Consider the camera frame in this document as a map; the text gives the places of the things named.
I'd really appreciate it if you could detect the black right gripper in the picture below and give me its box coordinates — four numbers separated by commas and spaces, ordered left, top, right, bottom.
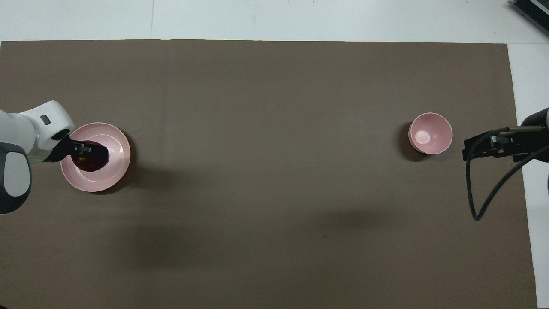
462, 127, 549, 163

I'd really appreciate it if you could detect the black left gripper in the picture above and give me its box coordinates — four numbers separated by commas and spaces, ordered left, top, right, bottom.
42, 134, 109, 163

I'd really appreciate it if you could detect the red apple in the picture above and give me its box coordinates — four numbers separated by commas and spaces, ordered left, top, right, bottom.
71, 139, 110, 173

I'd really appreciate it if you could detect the pink plate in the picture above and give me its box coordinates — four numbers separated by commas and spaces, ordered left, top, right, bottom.
60, 122, 131, 193

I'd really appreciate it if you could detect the pink bowl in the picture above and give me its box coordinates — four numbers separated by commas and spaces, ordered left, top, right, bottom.
408, 112, 453, 155

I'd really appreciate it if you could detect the black ribbed device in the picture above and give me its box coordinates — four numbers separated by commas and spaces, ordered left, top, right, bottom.
510, 0, 549, 37

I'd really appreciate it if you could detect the brown table mat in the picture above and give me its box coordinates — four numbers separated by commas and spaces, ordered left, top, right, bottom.
0, 39, 539, 309

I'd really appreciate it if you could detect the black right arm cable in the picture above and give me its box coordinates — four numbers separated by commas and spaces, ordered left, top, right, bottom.
466, 128, 549, 221

